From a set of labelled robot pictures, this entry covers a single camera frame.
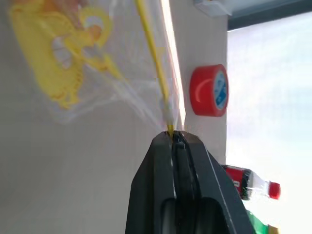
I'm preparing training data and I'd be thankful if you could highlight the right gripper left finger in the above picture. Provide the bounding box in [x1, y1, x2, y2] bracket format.
[125, 131, 178, 234]

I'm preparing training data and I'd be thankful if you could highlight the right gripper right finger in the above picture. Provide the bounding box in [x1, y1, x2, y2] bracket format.
[175, 130, 254, 234]

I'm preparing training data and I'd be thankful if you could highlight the clear yellow-sealed zip bag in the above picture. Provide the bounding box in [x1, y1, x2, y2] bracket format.
[7, 0, 188, 133]

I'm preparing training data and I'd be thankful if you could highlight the red-capped cola bottle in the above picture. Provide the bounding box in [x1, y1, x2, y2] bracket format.
[221, 164, 281, 201]

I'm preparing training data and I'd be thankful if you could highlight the green soda bottle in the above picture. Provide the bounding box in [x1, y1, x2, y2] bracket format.
[246, 209, 280, 234]

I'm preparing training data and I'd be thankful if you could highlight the red tape roll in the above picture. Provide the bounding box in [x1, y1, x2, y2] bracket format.
[189, 63, 230, 117]

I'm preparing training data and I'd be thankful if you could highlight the clear plastic box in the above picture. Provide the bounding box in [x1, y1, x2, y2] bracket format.
[192, 0, 234, 17]

